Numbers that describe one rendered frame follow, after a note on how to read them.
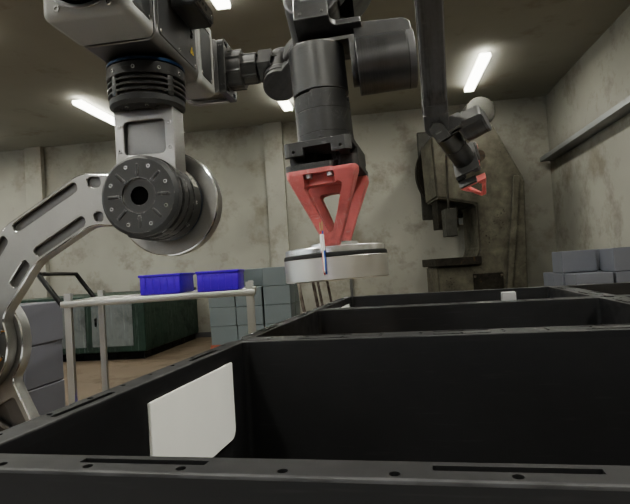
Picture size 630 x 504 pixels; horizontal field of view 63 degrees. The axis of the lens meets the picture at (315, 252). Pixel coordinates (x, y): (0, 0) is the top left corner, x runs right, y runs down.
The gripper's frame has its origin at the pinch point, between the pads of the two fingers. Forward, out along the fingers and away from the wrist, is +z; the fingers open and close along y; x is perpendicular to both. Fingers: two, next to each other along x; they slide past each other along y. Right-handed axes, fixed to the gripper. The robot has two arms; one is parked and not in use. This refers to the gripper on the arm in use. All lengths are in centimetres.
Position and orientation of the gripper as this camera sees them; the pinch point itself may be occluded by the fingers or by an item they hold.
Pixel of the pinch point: (337, 239)
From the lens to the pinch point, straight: 52.5
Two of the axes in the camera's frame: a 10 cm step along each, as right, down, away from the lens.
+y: 2.3, 0.2, 9.7
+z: 1.1, 9.9, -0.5
